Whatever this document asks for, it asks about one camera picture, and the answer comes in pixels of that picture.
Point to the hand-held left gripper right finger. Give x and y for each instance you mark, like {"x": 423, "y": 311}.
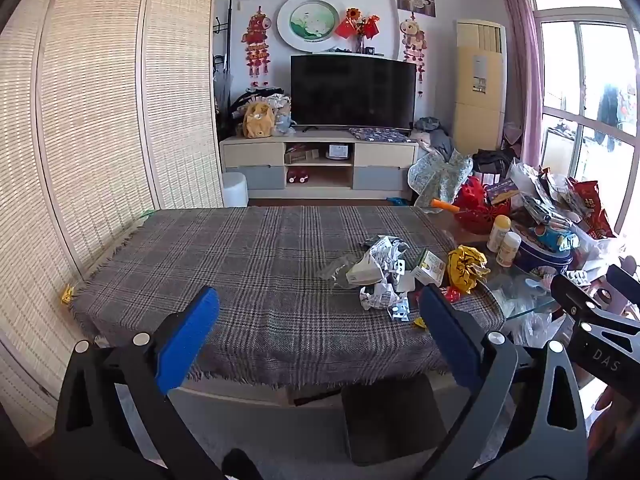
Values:
{"x": 450, "y": 340}

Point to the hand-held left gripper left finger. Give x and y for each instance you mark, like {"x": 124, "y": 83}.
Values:
{"x": 192, "y": 335}

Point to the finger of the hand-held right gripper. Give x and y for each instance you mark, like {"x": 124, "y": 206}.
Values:
{"x": 575, "y": 292}
{"x": 622, "y": 280}

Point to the green and white box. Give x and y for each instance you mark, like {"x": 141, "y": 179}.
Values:
{"x": 429, "y": 267}

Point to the yellow wrapper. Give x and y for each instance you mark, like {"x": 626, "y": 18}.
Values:
{"x": 466, "y": 265}

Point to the small printed paper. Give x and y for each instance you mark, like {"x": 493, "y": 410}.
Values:
{"x": 377, "y": 296}

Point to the dark grey trash bin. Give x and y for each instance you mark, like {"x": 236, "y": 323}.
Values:
{"x": 390, "y": 420}

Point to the large printed paper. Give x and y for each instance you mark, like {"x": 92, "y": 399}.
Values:
{"x": 387, "y": 252}

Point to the person's right hand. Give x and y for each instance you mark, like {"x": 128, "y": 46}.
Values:
{"x": 605, "y": 415}

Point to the silver blister pack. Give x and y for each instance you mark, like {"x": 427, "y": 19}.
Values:
{"x": 399, "y": 310}
{"x": 579, "y": 278}

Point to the small yellow scrap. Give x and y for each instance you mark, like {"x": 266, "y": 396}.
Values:
{"x": 418, "y": 322}

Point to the blue round tin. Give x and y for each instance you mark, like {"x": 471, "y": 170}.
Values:
{"x": 542, "y": 255}

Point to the clear plastic bag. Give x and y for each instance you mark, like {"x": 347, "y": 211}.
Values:
{"x": 525, "y": 310}

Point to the red snack bag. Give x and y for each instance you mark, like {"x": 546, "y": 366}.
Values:
{"x": 592, "y": 205}

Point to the grey plaid blanket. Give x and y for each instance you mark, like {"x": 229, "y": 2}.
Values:
{"x": 250, "y": 270}

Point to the white folded packet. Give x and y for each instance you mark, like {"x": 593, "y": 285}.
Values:
{"x": 365, "y": 272}

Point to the red plastic basket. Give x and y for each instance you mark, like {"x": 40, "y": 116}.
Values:
{"x": 475, "y": 210}

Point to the yellow paper scrap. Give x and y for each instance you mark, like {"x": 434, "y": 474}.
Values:
{"x": 67, "y": 294}

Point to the clear plastic wrapper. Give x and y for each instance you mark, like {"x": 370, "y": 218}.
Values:
{"x": 337, "y": 270}

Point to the orange plastic tube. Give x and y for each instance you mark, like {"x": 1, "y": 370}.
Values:
{"x": 445, "y": 205}

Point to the person's black sock foot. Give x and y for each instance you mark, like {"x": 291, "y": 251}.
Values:
{"x": 240, "y": 467}

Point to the black bag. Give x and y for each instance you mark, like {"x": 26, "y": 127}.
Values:
{"x": 492, "y": 160}

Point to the floral cloth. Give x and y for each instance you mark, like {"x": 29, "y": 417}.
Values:
{"x": 440, "y": 175}

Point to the red toy car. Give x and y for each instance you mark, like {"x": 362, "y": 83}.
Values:
{"x": 297, "y": 176}

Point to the wooden television cabinet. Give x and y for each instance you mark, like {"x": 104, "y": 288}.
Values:
{"x": 260, "y": 152}

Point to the white framed window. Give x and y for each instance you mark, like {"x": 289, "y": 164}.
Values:
{"x": 585, "y": 85}

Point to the grey clothes pile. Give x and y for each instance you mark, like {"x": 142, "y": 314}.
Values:
{"x": 435, "y": 135}

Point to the cardboard box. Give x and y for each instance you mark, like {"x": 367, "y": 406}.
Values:
{"x": 300, "y": 155}

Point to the dark patterned cloth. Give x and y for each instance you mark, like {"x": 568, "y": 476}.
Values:
{"x": 380, "y": 134}

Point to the yellow plush backpack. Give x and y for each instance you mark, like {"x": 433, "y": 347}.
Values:
{"x": 257, "y": 120}

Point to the cream standing air conditioner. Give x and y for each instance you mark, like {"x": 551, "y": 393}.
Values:
{"x": 477, "y": 85}

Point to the pale plush toy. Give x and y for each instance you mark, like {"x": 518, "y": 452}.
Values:
{"x": 284, "y": 117}

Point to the pink curtain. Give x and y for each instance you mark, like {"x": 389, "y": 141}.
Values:
{"x": 522, "y": 60}

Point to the bamboo folding screen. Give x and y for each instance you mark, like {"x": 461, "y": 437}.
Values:
{"x": 90, "y": 110}

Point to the black flat television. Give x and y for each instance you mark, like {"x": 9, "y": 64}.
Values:
{"x": 350, "y": 90}

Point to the black coat rack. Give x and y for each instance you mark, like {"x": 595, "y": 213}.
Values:
{"x": 225, "y": 60}

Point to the red hanging ornament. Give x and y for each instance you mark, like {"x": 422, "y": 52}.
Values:
{"x": 256, "y": 35}
{"x": 412, "y": 42}

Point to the red flags and sunflower bouquet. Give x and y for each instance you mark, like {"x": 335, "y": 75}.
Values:
{"x": 357, "y": 27}

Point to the round white wall plate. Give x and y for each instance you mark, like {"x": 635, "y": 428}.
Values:
{"x": 307, "y": 25}

